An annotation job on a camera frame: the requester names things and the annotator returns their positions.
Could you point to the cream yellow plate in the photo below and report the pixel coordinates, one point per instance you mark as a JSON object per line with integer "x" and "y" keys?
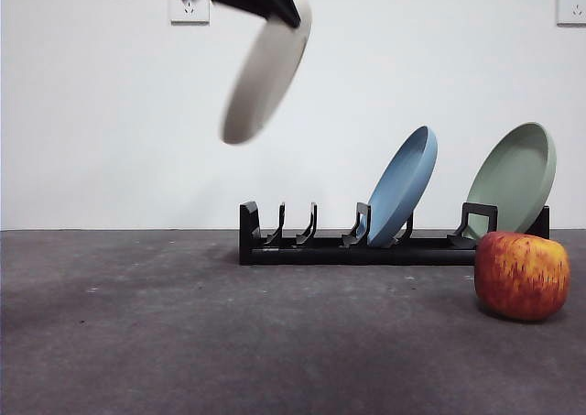
{"x": 265, "y": 80}

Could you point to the black plate rack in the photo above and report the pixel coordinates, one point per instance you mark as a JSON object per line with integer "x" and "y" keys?
{"x": 366, "y": 255}

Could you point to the green plate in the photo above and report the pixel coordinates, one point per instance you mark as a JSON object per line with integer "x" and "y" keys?
{"x": 508, "y": 181}

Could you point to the red yellow apple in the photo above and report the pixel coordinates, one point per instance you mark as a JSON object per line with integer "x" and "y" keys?
{"x": 522, "y": 275}

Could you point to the blue plate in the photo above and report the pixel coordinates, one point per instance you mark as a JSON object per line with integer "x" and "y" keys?
{"x": 403, "y": 186}

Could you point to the white wall socket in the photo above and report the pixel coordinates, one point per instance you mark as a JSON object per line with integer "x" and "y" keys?
{"x": 196, "y": 16}
{"x": 572, "y": 5}

